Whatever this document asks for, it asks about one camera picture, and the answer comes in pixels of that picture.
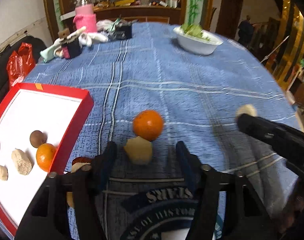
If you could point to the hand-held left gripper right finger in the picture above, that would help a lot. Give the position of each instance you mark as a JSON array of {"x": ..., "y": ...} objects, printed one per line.
[{"x": 186, "y": 170}]

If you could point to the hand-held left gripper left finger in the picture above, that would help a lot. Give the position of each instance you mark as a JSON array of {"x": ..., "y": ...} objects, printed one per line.
[{"x": 105, "y": 170}]

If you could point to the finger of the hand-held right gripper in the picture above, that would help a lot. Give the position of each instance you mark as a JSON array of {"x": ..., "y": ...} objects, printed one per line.
[{"x": 261, "y": 130}]

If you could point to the beige food chunk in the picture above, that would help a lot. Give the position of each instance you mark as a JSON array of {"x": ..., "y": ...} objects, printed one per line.
[
  {"x": 70, "y": 200},
  {"x": 22, "y": 161},
  {"x": 139, "y": 151},
  {"x": 246, "y": 109},
  {"x": 3, "y": 173},
  {"x": 78, "y": 168}
]

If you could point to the orange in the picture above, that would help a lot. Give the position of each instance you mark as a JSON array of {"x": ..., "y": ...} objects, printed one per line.
[
  {"x": 45, "y": 157},
  {"x": 147, "y": 125}
]

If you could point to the brown round fruit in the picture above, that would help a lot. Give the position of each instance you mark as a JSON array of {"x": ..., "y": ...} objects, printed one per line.
[{"x": 38, "y": 138}]

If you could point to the red box with white inside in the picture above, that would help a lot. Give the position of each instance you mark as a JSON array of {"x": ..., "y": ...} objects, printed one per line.
[{"x": 29, "y": 120}]

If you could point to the blue plaid tablecloth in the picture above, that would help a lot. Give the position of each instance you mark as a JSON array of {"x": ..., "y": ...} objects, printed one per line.
[{"x": 191, "y": 92}]

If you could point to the golden wooden furniture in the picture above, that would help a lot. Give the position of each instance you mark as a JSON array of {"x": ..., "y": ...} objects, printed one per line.
[{"x": 289, "y": 42}]

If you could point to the white bowl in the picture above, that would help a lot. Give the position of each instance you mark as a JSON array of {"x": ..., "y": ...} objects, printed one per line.
[{"x": 196, "y": 45}]

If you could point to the green vegetables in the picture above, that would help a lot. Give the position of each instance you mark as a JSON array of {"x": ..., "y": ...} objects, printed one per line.
[{"x": 191, "y": 31}]

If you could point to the brown wooden door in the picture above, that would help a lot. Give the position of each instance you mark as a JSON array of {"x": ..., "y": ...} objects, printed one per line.
[{"x": 229, "y": 10}]

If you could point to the mint green glove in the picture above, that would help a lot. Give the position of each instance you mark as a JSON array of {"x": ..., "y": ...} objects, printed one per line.
[{"x": 48, "y": 53}]

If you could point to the white gloves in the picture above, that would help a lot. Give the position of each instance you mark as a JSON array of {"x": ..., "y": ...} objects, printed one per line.
[{"x": 92, "y": 38}]

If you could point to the red plastic bag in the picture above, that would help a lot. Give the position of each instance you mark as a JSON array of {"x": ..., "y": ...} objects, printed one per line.
[{"x": 18, "y": 65}]

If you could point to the small black box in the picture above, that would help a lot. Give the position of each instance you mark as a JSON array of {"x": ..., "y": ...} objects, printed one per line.
[{"x": 122, "y": 33}]

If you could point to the small brown figurine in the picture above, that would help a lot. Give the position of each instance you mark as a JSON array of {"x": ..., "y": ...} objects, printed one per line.
[{"x": 62, "y": 35}]

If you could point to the white cloth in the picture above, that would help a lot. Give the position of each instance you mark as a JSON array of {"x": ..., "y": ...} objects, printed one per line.
[{"x": 105, "y": 25}]

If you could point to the pink bottle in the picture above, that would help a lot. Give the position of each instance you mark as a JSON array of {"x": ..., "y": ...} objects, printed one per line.
[{"x": 85, "y": 20}]

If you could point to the wooden counter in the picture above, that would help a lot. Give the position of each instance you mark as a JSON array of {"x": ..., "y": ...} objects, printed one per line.
[{"x": 154, "y": 15}]

